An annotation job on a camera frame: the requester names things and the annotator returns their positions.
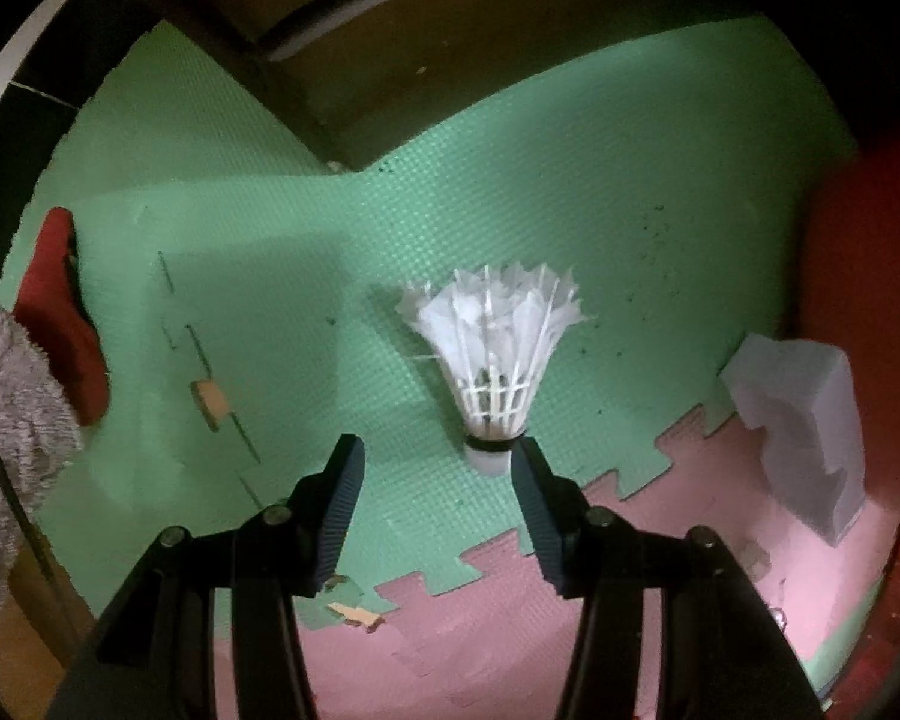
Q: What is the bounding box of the red cloth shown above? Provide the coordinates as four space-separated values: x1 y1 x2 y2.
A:
11 206 112 428

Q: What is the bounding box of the white feather shuttlecock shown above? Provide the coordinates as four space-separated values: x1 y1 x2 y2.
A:
396 262 593 477

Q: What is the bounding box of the white foam packaging piece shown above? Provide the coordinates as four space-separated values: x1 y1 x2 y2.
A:
720 331 867 548

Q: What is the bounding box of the pink foam mat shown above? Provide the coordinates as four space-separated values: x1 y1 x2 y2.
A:
210 401 900 720

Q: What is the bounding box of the grey fluffy rug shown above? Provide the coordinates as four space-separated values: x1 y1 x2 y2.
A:
0 298 83 680

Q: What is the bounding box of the green foam mat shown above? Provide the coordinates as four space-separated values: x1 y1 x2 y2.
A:
0 19 900 691

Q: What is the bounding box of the brown wooden nightstand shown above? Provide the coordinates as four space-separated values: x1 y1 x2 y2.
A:
94 0 796 173

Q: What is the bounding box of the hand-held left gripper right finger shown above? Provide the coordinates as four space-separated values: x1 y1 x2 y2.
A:
510 437 826 720

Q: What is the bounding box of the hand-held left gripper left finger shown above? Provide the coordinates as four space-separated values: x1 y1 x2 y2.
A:
49 433 367 720

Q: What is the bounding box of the red bedsheet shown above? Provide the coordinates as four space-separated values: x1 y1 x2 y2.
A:
791 127 900 533

